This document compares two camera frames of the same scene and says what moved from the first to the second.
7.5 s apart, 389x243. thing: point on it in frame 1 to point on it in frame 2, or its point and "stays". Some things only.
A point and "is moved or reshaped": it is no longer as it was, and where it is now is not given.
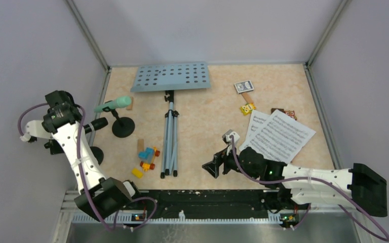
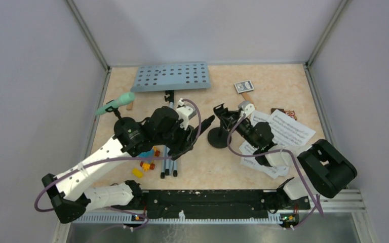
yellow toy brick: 137,172 stays
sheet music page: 281,137 stays
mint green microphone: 120,103 is moved or reshaped
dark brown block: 273,109 stays
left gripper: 54,147 to 185,144
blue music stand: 169,77 stays
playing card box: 244,86 stays
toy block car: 149,156 stays
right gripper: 212,166 to 230,118
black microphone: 96,124 to 205,124
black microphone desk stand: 123,127 stays
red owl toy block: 291,113 stays
